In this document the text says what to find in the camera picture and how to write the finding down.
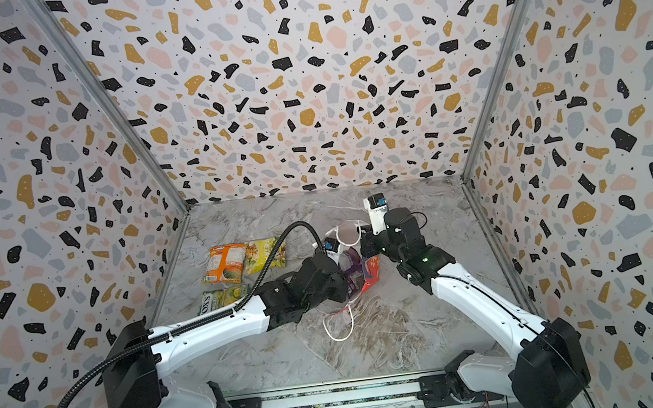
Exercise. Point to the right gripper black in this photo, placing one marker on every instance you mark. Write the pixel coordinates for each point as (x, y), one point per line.
(371, 244)

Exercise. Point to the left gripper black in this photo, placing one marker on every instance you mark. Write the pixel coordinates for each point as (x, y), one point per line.
(341, 293)

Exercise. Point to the yellow-green snack packet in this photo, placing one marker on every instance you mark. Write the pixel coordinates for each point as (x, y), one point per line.
(257, 253)

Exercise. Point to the red paper gift bag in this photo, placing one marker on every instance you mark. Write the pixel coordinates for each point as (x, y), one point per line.
(344, 244)

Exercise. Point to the orange fruit candy packet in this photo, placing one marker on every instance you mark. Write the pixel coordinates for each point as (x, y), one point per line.
(225, 264)

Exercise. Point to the green yellow candy packet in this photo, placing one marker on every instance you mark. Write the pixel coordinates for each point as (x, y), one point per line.
(219, 299)

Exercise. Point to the purple candy packet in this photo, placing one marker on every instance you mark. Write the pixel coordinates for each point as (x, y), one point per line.
(351, 265)

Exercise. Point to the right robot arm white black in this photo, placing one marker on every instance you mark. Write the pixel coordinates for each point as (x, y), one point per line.
(544, 366)

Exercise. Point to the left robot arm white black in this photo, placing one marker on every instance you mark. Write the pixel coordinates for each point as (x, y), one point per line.
(141, 365)

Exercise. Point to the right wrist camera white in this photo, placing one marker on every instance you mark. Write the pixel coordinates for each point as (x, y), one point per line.
(376, 207)

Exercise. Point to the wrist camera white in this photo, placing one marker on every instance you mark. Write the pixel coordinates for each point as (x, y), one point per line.
(333, 248)
(376, 207)

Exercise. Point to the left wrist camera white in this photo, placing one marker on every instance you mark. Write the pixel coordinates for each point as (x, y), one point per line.
(333, 248)

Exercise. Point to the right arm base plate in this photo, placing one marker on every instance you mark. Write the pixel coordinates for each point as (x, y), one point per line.
(439, 391)

